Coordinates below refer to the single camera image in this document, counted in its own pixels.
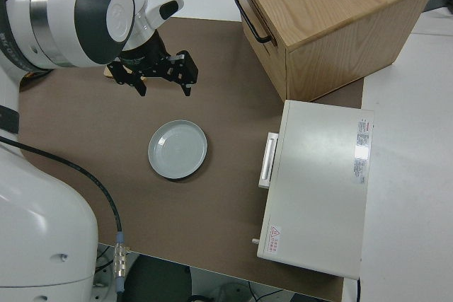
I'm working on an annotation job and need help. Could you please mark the white toaster oven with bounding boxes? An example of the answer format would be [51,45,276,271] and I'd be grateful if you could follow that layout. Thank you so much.
[251,99,375,279]

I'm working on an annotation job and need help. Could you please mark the white oven door handle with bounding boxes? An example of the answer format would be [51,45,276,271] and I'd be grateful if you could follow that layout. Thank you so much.
[258,132,280,190]

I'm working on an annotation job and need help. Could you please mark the black drawer handle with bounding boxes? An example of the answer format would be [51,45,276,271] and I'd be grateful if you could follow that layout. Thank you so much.
[233,0,274,45]

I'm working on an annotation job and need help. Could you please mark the gray round plate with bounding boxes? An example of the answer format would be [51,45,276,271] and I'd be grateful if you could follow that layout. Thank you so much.
[147,119,209,180]

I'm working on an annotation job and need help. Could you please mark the black round floor base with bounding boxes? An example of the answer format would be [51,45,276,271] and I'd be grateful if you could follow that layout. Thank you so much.
[122,254,193,302]

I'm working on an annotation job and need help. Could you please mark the black cable with metal connector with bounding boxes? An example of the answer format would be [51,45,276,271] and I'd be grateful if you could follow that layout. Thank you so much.
[0,134,129,296]

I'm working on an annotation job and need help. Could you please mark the small tan wooden block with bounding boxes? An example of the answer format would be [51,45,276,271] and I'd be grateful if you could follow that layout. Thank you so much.
[103,64,148,82]

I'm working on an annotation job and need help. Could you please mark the wooden drawer box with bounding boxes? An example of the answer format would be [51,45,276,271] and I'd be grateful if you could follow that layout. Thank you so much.
[229,0,439,103]

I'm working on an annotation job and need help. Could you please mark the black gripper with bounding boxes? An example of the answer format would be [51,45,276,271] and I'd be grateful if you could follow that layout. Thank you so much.
[107,31,199,98]

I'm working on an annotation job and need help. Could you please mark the brown table mat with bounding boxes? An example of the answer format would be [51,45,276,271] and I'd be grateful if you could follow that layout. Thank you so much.
[18,17,366,302]

